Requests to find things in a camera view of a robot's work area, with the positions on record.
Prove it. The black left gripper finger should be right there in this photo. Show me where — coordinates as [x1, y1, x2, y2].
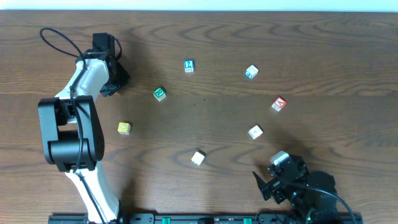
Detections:
[116, 62, 131, 89]
[100, 85, 120, 96]

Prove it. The blue number 2 block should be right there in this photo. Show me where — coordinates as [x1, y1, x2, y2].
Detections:
[184, 60, 194, 73]

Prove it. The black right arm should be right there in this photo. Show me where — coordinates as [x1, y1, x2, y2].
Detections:
[253, 151, 339, 223]

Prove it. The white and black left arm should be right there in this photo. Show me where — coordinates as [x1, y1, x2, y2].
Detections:
[38, 32, 130, 223]

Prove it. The green letter R block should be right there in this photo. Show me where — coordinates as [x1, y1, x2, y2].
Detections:
[153, 86, 167, 101]

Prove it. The yellow letter block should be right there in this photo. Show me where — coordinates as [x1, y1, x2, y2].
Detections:
[118, 122, 131, 134]

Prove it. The white block orange letter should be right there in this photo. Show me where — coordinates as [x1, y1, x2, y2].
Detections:
[248, 125, 263, 140]

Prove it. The plain white wooden block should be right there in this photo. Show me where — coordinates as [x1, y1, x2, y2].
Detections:
[191, 151, 205, 166]

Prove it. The red letter A block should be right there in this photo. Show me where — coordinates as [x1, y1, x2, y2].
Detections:
[271, 96, 287, 111]

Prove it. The white block blue side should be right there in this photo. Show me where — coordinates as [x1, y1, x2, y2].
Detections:
[244, 65, 259, 79]

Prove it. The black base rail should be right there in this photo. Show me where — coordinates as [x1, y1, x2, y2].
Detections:
[47, 213, 354, 224]

